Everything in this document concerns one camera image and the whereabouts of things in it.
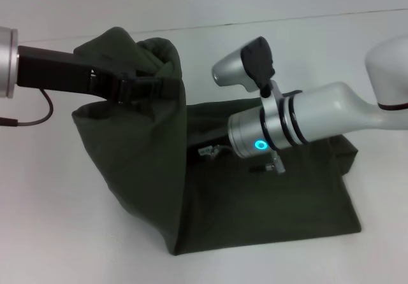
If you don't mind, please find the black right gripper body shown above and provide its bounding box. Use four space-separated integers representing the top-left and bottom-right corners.
186 123 233 150

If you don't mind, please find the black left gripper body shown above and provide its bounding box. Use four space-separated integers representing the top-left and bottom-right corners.
17 45 126 104

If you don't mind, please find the dark green FREE! t-shirt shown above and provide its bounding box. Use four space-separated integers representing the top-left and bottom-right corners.
70 26 363 248

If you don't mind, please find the dark reddish cable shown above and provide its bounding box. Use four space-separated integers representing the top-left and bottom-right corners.
0 88 55 127

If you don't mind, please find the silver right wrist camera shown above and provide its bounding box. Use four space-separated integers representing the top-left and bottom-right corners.
211 36 277 93

